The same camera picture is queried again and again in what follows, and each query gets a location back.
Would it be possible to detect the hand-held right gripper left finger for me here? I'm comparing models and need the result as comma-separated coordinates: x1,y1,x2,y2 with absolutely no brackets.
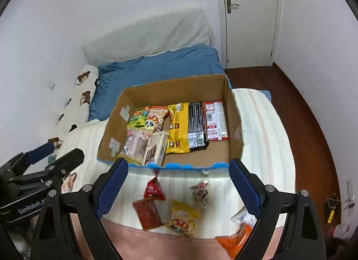
29,157,129,260

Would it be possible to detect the long white red packet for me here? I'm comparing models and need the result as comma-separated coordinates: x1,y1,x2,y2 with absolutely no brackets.
202,101,230,141

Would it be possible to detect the small clear snack packet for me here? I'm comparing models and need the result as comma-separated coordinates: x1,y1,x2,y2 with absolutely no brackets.
190,181,211,207

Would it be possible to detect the cardboard box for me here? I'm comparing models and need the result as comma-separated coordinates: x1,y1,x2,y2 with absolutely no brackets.
96,74,245,171

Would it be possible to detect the clear packet with yellow edges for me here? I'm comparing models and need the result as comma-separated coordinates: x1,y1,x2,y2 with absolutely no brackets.
117,129,153,165

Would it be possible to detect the large yellow snack packet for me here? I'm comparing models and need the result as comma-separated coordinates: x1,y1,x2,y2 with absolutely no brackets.
165,103,191,154

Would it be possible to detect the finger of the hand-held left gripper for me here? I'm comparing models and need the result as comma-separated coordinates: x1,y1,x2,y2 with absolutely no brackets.
8,149,85,193
0,142,56,177

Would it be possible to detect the metal door handle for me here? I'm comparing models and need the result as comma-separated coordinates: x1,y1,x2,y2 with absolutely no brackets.
226,0,239,15

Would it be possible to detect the orange panda snack packet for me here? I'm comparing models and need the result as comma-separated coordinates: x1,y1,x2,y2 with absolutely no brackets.
146,105,169,132

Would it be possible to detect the red triangular snack packet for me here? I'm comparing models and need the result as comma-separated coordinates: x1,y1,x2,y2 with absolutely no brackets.
143,176,166,201

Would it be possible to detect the blue bed sheet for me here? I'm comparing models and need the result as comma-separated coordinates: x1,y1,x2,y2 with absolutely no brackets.
88,43,272,122

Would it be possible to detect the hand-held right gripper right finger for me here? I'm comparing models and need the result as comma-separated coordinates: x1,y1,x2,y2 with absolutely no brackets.
229,158,328,260

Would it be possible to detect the brown snack packet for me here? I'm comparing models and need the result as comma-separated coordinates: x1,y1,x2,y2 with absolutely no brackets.
132,196,164,231

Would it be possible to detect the yellow panda snack packet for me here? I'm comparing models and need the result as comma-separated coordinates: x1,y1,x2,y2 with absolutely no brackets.
164,199,201,237

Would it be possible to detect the silver snack packet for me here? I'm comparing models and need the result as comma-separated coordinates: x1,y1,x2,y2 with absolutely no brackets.
231,207,258,225

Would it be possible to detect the cat printed blanket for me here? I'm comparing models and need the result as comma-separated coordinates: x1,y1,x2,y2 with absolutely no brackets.
54,88,296,260

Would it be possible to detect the green candy packet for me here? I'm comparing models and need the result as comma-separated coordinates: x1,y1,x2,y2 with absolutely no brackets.
126,108,156,130

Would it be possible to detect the long black snack packet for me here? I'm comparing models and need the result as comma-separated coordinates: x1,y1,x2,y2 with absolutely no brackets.
188,101,210,152

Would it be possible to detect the long bear print pillow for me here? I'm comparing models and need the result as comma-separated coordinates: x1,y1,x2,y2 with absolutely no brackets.
47,64,100,149

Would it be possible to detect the white biscuit stick box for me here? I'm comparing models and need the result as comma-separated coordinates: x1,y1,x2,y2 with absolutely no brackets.
142,131,169,166

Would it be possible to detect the white door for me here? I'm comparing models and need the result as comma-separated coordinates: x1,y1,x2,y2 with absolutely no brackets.
214,0,283,70

